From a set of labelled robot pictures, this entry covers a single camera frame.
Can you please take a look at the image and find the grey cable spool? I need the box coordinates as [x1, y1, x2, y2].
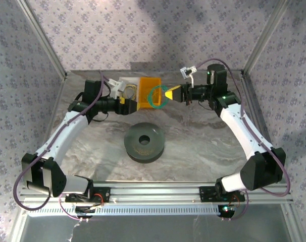
[124, 122, 166, 164]

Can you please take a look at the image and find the white plastic bin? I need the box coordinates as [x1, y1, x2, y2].
[117, 77, 141, 101]

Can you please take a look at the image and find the orange plastic bin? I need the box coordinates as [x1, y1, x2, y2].
[138, 77, 162, 109]

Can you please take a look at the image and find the black controller board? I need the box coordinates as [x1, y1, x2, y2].
[218, 204, 236, 219]
[74, 204, 104, 219]

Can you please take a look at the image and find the yellow cable coil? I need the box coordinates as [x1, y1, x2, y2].
[124, 84, 139, 99]

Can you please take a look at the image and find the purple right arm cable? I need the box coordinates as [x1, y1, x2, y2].
[196, 58, 291, 198]

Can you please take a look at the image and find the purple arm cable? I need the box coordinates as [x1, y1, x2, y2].
[13, 72, 105, 211]
[196, 58, 291, 198]

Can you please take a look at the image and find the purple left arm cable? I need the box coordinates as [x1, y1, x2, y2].
[13, 72, 105, 211]

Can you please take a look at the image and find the aluminium side rail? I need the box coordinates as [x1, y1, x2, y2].
[31, 75, 68, 185]
[240, 70, 294, 202]

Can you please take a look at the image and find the aluminium frame post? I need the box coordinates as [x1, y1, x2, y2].
[16, 0, 68, 79]
[242, 0, 290, 74]

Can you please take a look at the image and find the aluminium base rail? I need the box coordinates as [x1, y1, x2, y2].
[18, 180, 294, 205]

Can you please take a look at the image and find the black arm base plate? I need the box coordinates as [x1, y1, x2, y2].
[64, 186, 111, 203]
[198, 186, 246, 203]

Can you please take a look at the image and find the white slotted cable duct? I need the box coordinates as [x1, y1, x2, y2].
[28, 204, 222, 217]

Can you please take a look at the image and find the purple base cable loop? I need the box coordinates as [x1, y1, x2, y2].
[228, 189, 250, 221]
[58, 193, 83, 221]

